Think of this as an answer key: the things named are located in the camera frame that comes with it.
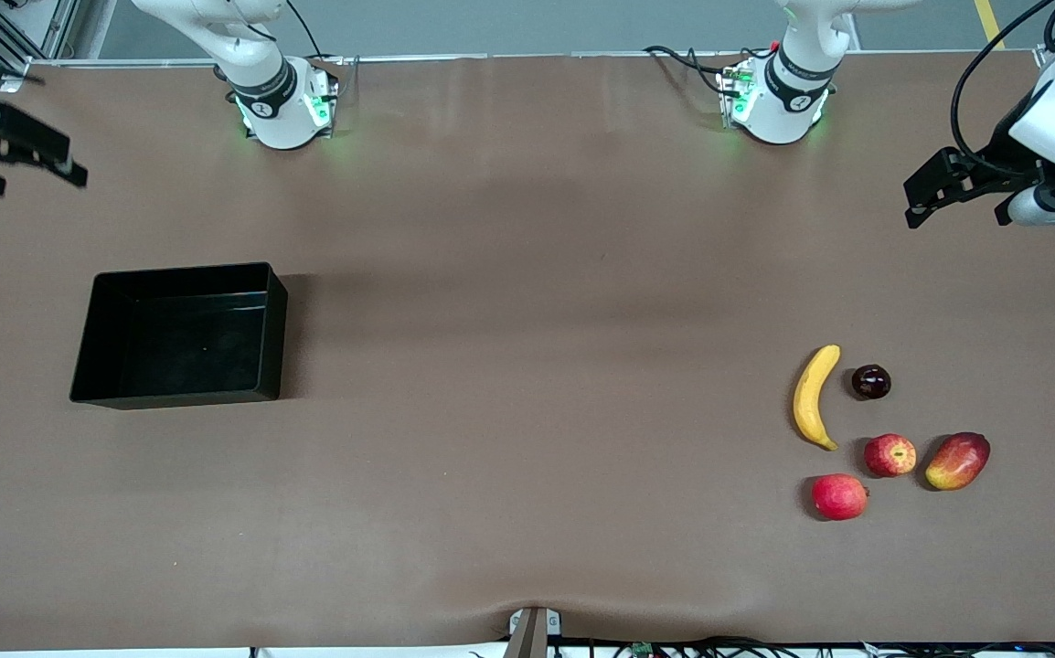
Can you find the red yellow mango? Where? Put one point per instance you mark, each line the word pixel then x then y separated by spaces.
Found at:
pixel 957 461

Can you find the small green circuit board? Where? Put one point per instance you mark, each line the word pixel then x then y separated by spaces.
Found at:
pixel 644 650

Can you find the yellow banana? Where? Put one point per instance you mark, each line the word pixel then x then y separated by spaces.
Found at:
pixel 806 402

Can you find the black plastic tray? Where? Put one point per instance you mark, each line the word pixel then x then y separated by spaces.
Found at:
pixel 189 356

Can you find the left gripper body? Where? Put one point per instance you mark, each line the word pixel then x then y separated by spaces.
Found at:
pixel 996 157

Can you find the silver table edge rail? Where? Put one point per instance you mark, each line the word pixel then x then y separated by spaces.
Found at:
pixel 537 56

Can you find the dark purple plum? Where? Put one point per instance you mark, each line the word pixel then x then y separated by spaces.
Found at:
pixel 870 382

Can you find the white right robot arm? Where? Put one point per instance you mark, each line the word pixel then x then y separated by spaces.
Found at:
pixel 262 91

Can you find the red yellow apple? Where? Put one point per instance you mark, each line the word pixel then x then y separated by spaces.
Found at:
pixel 890 455

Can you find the brown table mat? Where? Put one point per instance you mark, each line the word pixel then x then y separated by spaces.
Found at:
pixel 491 457

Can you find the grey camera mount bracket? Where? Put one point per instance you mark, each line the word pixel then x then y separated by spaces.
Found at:
pixel 532 632

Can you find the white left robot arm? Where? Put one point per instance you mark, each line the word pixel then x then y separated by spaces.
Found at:
pixel 797 100

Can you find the red pomegranate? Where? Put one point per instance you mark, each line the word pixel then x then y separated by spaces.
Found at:
pixel 840 497

